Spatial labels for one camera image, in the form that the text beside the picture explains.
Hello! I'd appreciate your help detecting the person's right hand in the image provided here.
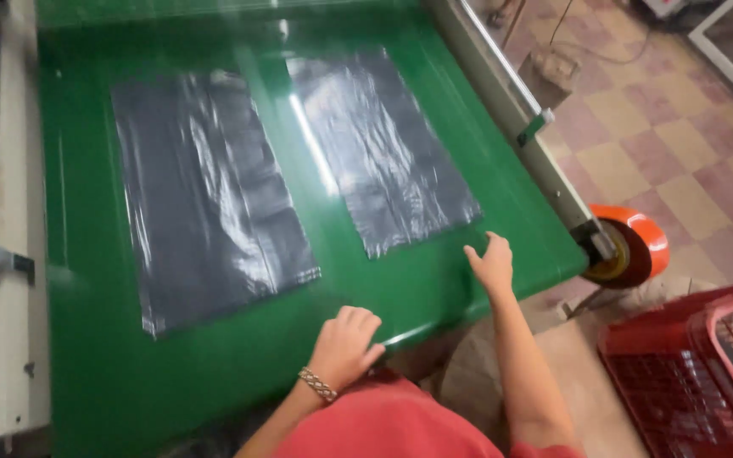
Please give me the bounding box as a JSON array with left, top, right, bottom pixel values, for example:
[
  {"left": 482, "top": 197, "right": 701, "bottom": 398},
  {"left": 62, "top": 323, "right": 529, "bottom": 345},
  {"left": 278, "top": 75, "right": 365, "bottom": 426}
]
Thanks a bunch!
[{"left": 464, "top": 231, "right": 514, "bottom": 297}]

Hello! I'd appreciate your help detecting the person's left hand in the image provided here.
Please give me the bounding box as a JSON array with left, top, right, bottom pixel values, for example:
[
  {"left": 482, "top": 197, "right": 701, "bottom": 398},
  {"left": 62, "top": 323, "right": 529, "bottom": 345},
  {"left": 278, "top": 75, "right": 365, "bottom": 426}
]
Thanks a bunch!
[{"left": 307, "top": 306, "right": 386, "bottom": 393}]

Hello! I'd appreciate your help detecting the person's red shirt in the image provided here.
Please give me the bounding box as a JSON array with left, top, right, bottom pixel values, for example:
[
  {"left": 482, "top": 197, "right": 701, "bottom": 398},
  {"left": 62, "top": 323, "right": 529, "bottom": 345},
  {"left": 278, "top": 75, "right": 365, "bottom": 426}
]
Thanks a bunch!
[{"left": 274, "top": 369, "right": 587, "bottom": 458}]

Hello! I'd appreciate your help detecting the green conveyor belt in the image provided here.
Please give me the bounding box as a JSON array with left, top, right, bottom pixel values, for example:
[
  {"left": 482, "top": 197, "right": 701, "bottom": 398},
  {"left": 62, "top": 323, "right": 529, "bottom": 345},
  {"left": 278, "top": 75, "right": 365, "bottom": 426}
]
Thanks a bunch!
[{"left": 34, "top": 0, "right": 590, "bottom": 458}]

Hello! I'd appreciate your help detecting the orange wheel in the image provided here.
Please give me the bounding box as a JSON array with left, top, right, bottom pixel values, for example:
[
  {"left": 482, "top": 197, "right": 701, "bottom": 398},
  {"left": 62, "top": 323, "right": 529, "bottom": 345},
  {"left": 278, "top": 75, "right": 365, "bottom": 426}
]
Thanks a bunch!
[{"left": 582, "top": 204, "right": 671, "bottom": 290}]

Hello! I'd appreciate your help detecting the small black plastic bag stack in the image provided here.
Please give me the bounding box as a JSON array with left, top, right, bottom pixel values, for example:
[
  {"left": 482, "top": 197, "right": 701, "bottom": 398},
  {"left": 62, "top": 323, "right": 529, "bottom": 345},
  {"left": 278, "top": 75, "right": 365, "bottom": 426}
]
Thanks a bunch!
[{"left": 285, "top": 46, "right": 483, "bottom": 259}]

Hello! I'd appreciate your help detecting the large black plastic bag stack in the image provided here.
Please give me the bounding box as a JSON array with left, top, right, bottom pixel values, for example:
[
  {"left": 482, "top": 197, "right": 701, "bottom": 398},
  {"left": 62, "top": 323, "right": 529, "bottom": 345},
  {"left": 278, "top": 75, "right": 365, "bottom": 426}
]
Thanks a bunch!
[{"left": 110, "top": 69, "right": 322, "bottom": 338}]

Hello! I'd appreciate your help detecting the grey concrete block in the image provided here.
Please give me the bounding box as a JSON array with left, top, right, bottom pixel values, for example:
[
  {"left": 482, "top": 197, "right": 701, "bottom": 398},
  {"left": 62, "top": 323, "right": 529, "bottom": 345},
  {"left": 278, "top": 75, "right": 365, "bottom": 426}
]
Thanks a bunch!
[{"left": 519, "top": 46, "right": 582, "bottom": 110}]

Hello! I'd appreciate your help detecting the red plastic crate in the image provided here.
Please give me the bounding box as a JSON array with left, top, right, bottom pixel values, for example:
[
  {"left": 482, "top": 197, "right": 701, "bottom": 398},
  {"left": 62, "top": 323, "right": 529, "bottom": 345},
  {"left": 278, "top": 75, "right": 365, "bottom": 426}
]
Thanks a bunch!
[{"left": 597, "top": 280, "right": 733, "bottom": 458}]

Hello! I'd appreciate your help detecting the braided metal bracelet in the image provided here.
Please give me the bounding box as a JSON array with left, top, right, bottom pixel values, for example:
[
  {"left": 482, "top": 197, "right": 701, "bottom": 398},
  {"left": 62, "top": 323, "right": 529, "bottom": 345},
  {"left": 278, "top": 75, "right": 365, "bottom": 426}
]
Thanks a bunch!
[{"left": 297, "top": 366, "right": 339, "bottom": 403}]

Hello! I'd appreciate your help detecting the cream machine side rail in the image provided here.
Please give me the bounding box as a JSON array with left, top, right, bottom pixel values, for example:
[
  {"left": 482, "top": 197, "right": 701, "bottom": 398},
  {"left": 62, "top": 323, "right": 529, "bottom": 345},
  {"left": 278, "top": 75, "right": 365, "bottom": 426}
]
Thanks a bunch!
[
  {"left": 422, "top": 0, "right": 618, "bottom": 262},
  {"left": 0, "top": 0, "right": 52, "bottom": 440}
]

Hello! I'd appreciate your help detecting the black cable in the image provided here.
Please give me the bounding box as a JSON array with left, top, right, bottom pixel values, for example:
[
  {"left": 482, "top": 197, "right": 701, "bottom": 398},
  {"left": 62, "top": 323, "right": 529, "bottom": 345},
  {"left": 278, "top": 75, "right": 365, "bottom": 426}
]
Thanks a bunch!
[{"left": 548, "top": 0, "right": 657, "bottom": 66}]

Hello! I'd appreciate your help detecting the white frame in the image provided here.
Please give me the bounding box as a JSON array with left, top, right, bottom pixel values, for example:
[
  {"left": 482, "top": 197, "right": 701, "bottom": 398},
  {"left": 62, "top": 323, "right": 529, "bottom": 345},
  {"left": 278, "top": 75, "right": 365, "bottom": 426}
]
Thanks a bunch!
[{"left": 688, "top": 0, "right": 733, "bottom": 104}]

